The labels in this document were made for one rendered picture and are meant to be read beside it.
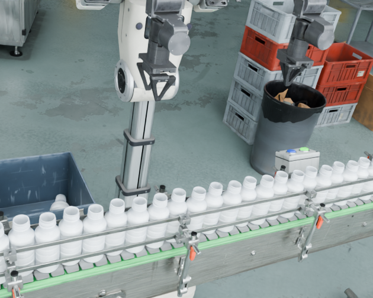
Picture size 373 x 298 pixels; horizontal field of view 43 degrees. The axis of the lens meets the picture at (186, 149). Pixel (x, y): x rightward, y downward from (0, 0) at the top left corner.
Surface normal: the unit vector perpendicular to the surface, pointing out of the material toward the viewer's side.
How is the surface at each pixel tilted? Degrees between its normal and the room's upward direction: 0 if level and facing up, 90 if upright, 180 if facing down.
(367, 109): 99
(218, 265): 90
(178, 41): 89
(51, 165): 90
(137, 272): 90
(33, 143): 0
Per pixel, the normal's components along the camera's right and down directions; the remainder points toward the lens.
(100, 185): 0.16, -0.83
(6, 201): 0.43, 0.54
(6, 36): 0.15, 0.55
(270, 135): -0.64, 0.37
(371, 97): -0.89, 0.30
